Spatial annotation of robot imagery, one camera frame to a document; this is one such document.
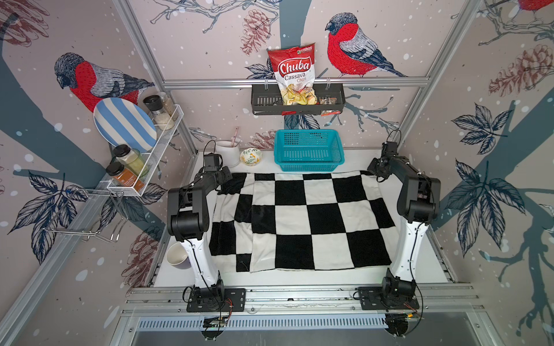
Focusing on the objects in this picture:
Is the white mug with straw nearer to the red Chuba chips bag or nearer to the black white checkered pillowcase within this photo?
the black white checkered pillowcase

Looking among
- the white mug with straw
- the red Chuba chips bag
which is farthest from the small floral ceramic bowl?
the red Chuba chips bag

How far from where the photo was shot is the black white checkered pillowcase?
2.76 feet

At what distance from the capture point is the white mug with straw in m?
1.06

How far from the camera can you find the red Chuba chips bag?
2.63 ft

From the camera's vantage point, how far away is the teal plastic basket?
1161 mm
